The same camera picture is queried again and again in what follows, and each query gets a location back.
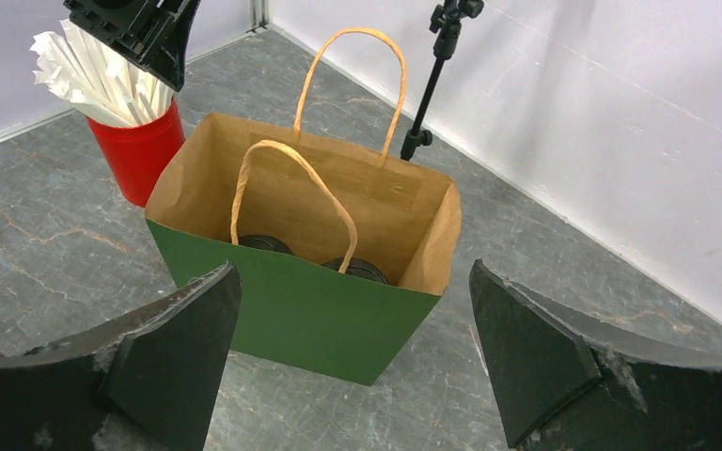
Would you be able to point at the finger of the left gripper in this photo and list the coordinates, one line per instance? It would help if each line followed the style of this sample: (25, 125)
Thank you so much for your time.
(152, 35)

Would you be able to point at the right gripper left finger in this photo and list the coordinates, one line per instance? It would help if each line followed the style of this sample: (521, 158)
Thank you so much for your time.
(157, 368)

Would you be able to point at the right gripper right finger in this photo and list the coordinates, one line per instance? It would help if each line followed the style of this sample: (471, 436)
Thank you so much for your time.
(564, 380)

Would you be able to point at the green brown paper bag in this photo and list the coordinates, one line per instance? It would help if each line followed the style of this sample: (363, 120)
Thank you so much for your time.
(325, 198)

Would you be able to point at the black plastic cup lid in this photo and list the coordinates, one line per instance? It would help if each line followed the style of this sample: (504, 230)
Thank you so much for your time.
(359, 268)

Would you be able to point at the red cup holder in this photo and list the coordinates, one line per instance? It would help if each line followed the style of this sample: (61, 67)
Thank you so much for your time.
(137, 156)

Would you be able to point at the black tripod with grey tube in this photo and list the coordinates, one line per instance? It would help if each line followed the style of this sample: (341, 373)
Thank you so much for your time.
(446, 24)

